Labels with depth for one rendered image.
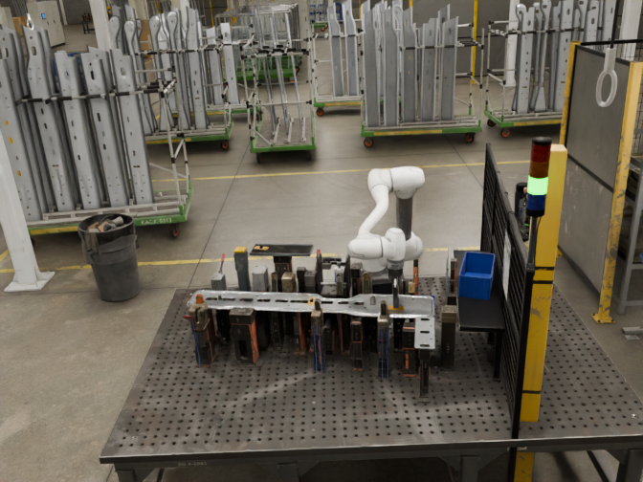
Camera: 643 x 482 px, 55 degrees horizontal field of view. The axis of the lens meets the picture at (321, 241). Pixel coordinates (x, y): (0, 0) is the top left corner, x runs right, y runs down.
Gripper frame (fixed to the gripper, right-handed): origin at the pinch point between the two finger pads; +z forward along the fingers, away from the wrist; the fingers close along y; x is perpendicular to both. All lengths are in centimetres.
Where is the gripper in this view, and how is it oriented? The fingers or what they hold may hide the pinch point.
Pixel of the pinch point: (395, 301)
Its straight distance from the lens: 328.8
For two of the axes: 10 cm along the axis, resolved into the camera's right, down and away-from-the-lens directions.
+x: 9.9, 0.1, -1.7
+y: -1.6, 4.1, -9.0
